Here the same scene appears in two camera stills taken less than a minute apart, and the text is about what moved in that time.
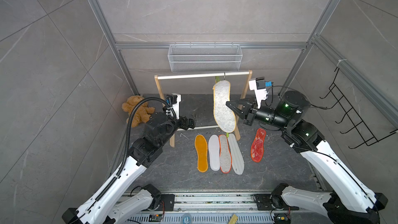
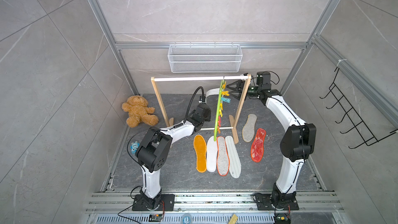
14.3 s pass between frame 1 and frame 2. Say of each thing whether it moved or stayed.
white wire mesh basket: stayed
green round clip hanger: moved
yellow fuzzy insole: stayed
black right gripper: moved
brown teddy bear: stayed
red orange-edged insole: stayed
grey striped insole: moved
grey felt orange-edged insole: moved
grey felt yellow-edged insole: moved
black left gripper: moved
